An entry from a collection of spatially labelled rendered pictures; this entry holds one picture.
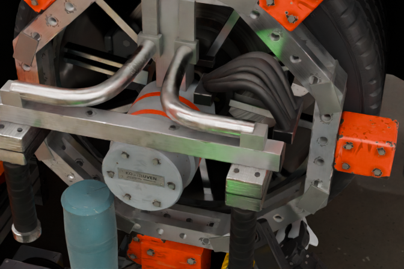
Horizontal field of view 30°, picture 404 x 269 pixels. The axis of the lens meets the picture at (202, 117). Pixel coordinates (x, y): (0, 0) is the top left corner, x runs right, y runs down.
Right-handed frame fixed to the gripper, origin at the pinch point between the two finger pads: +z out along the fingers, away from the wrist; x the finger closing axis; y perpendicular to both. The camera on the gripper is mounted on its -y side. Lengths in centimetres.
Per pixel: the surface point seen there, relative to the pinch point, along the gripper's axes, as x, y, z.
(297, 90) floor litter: -57, 33, 136
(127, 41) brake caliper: -6.2, -42.5, 9.2
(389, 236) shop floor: -29, 61, 67
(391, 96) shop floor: -33, 58, 143
